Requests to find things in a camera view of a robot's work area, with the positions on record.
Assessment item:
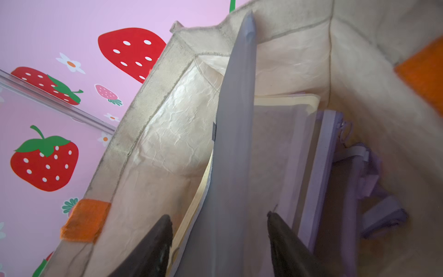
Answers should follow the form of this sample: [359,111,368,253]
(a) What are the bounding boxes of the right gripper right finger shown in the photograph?
[267,212,332,277]

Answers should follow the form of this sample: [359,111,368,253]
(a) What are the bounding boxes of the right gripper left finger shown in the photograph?
[110,215,173,277]

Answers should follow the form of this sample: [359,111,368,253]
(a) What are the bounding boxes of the purple mesh pouch back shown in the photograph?
[276,110,343,252]

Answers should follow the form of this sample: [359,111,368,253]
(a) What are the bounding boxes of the grey mesh pouch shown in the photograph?
[171,12,257,277]

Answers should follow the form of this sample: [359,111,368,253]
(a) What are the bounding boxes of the yellow-trim pouch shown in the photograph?
[167,94,320,277]

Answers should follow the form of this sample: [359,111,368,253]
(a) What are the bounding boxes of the beige canvas bag orange handles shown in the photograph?
[42,1,443,277]

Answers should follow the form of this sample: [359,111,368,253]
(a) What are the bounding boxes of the left frame post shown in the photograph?
[1,70,117,135]

